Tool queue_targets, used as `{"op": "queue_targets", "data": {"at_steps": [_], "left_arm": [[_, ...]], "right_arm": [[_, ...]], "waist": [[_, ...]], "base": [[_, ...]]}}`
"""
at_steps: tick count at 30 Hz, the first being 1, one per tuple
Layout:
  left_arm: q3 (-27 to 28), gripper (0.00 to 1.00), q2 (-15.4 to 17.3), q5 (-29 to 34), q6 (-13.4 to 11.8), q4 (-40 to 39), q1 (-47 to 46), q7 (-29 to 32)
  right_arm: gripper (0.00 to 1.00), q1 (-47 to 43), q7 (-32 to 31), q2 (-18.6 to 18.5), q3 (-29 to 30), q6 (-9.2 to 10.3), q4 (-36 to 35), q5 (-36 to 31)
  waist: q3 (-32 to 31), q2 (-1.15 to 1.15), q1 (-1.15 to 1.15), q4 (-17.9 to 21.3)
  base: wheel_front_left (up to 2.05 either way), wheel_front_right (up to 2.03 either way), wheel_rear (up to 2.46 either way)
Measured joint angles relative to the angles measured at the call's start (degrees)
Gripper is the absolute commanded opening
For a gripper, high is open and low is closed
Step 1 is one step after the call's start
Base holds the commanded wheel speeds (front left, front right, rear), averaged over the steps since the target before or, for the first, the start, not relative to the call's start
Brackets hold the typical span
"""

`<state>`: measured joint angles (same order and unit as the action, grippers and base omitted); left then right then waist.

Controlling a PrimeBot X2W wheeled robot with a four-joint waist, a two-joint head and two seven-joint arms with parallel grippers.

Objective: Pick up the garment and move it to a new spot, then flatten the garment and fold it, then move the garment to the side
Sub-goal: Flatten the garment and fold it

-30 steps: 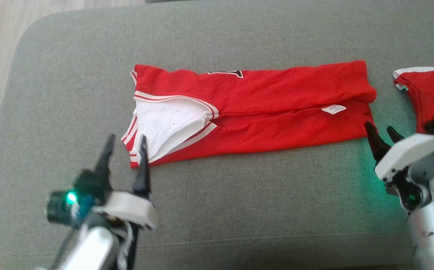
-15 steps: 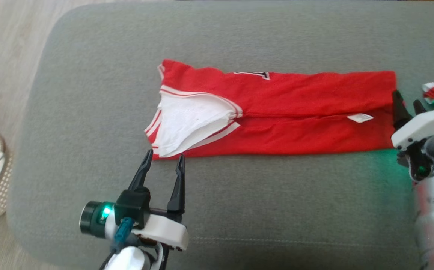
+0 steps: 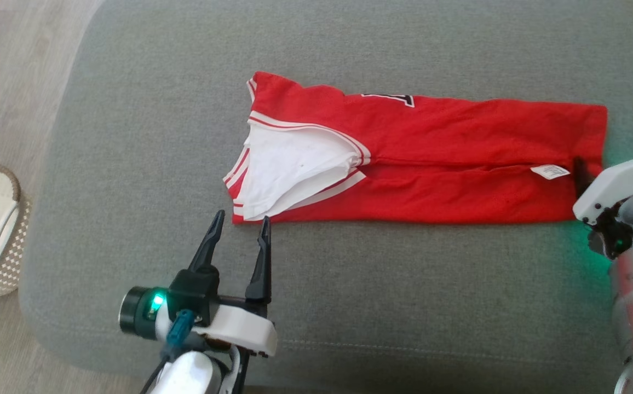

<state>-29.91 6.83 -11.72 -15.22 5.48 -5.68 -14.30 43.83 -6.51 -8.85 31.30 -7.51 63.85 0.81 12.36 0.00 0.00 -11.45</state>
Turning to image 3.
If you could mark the red basketball jersey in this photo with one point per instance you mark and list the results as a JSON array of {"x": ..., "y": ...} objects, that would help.
[{"x": 448, "y": 142}]

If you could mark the black cylindrical left wrist camera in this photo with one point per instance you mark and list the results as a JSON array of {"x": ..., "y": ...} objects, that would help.
[{"x": 138, "y": 314}]

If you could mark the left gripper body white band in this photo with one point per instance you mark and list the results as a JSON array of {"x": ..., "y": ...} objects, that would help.
[{"x": 240, "y": 328}]

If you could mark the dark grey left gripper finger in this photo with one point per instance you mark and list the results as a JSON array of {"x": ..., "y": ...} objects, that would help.
[
  {"x": 262, "y": 268},
  {"x": 209, "y": 246}
]

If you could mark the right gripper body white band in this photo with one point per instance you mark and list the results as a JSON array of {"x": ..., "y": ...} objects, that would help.
[{"x": 623, "y": 183}]

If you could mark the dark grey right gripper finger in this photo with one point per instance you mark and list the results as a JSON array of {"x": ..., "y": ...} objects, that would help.
[{"x": 581, "y": 178}]

